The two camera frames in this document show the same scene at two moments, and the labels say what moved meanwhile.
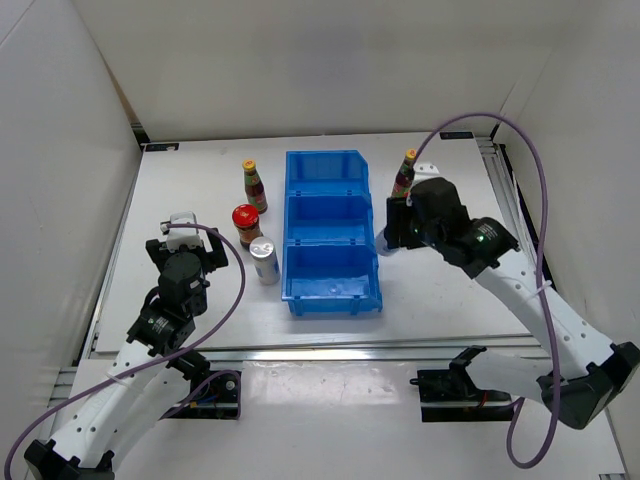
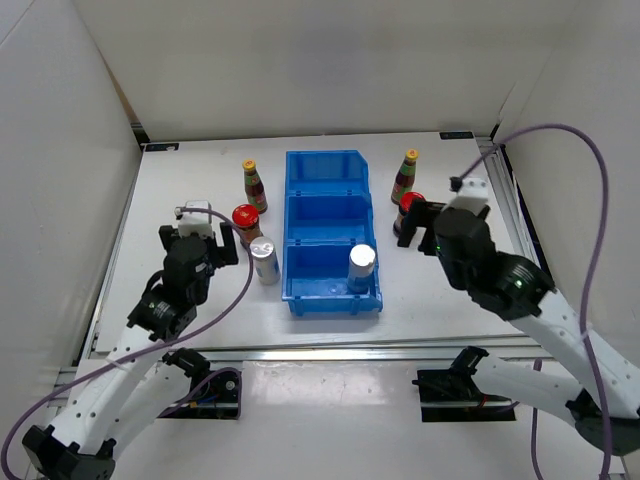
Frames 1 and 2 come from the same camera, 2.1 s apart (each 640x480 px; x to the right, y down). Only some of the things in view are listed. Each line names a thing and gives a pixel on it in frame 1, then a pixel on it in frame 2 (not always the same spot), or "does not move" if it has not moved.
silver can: x=263 y=252 does not move
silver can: x=382 y=246 to x=362 y=260
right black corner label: x=456 y=135 does not move
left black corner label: x=161 y=147 does not move
